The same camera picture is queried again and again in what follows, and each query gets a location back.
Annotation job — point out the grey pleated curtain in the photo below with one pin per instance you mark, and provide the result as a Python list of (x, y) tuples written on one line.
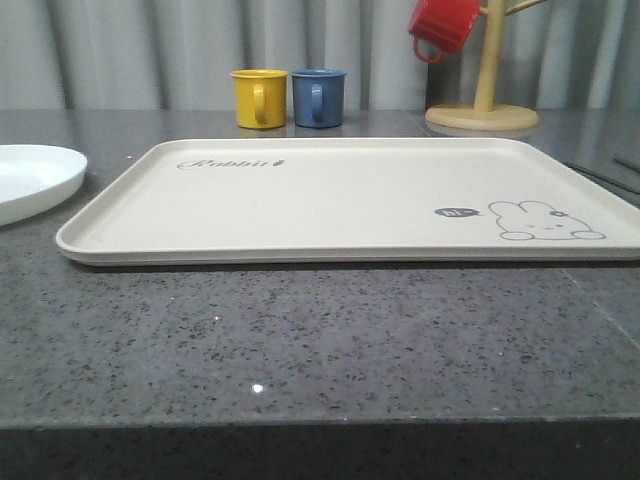
[(179, 55)]

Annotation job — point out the white round plate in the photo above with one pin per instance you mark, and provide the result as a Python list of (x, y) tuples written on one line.
[(36, 178)]

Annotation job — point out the beige rabbit serving tray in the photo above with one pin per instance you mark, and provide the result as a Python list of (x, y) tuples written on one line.
[(349, 199)]

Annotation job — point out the red enamel mug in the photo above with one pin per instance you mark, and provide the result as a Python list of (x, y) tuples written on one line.
[(445, 24)]

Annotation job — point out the blue enamel mug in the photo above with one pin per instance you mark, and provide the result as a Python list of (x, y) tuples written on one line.
[(318, 97)]

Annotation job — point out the yellow enamel mug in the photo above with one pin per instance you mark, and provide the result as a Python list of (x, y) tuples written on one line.
[(260, 98)]

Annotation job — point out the wooden mug tree stand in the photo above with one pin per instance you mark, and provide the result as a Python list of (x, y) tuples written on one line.
[(484, 113)]

